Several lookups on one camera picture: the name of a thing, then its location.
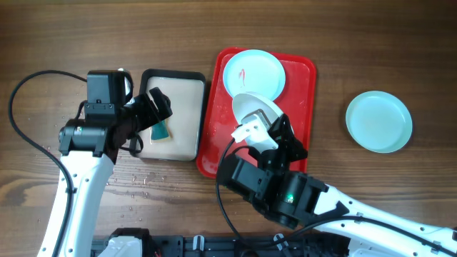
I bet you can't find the red plastic tray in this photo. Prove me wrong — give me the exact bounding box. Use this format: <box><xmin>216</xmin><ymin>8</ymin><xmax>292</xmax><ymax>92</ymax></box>
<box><xmin>196</xmin><ymin>47</ymin><xmax>316</xmax><ymax>178</ymax></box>

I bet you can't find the green scouring sponge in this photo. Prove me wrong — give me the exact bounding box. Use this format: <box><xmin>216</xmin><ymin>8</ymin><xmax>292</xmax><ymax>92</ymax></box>
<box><xmin>150</xmin><ymin>120</ymin><xmax>169</xmax><ymax>141</ymax></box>

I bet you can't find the black tray with soapy water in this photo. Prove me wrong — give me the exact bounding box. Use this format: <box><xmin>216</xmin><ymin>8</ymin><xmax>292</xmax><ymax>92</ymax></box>
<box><xmin>130</xmin><ymin>69</ymin><xmax>206</xmax><ymax>161</ymax></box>

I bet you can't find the white plate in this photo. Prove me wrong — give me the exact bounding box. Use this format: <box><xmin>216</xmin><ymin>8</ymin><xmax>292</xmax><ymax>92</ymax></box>
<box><xmin>232</xmin><ymin>92</ymin><xmax>283</xmax><ymax>124</ymax></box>

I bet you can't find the light green plate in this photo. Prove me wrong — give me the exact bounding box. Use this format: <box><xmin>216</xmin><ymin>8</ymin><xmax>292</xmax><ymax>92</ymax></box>
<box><xmin>345</xmin><ymin>91</ymin><xmax>413</xmax><ymax>153</ymax></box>

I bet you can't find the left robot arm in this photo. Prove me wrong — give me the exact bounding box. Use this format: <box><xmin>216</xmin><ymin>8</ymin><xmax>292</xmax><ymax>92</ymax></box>
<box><xmin>38</xmin><ymin>71</ymin><xmax>172</xmax><ymax>256</ymax></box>

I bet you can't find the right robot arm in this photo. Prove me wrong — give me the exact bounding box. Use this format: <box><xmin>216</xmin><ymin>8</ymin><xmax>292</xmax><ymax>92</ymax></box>
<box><xmin>216</xmin><ymin>111</ymin><xmax>456</xmax><ymax>256</ymax></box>

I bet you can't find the light blue plate far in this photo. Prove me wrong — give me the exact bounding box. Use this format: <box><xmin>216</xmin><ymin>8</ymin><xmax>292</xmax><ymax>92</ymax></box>
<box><xmin>223</xmin><ymin>49</ymin><xmax>286</xmax><ymax>101</ymax></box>

